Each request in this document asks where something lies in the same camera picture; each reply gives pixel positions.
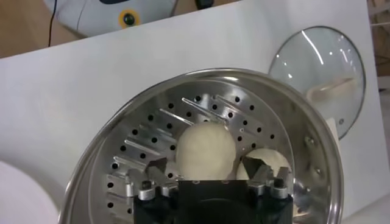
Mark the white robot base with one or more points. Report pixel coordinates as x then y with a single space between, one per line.
97 15

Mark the perforated steel steamer basket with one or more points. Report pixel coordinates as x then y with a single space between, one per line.
152 131

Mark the white round plate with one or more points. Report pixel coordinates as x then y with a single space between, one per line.
24 194

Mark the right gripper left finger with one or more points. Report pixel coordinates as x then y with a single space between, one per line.
158 179

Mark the white steamed baozi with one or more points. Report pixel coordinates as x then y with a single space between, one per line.
205 150
268 156

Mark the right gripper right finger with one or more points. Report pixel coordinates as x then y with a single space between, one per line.
262 176

